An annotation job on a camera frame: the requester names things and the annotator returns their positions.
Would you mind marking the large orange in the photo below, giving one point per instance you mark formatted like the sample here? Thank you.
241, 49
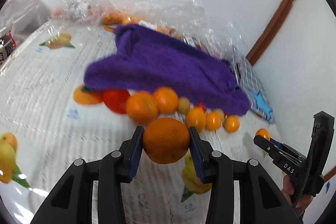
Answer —
166, 140

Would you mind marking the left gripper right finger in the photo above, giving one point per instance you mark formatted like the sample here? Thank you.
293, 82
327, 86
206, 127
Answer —
261, 200

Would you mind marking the small clear plastic bag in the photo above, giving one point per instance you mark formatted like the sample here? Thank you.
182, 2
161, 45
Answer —
82, 11

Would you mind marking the red snack package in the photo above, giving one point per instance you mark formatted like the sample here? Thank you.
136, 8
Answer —
7, 45

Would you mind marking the purple towel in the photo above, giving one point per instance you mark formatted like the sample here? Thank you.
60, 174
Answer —
147, 60

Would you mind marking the orange behind neighbour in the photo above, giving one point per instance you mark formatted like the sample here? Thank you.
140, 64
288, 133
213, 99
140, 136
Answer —
167, 100

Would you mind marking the clear plastic bag of fruit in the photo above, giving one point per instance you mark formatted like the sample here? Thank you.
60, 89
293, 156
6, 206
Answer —
185, 20

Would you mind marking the grey checked cushion blue star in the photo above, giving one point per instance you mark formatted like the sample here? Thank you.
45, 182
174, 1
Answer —
252, 86

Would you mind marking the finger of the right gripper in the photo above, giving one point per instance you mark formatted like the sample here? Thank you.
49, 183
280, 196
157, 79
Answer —
279, 148
268, 146

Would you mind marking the yellowish longan fruit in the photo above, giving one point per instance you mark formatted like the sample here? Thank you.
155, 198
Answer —
184, 105

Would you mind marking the brown wooden door frame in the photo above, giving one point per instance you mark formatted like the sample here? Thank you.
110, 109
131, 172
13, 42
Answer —
270, 31

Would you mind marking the grey plastic bag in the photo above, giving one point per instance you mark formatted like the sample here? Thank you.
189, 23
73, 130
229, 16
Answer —
20, 18

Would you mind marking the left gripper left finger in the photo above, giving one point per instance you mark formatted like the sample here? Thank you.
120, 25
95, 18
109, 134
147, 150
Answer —
70, 200

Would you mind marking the right small orange kumquat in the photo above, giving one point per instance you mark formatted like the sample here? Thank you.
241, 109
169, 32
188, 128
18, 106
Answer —
231, 123

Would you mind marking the small orange kumquat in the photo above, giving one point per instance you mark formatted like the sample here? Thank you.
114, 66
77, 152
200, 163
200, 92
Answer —
213, 121
231, 123

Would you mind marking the small red cherry tomato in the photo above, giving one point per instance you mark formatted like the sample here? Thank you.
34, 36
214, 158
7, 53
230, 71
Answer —
202, 106

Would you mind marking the oval orange kumquat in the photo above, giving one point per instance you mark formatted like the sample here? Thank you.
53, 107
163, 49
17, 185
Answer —
196, 118

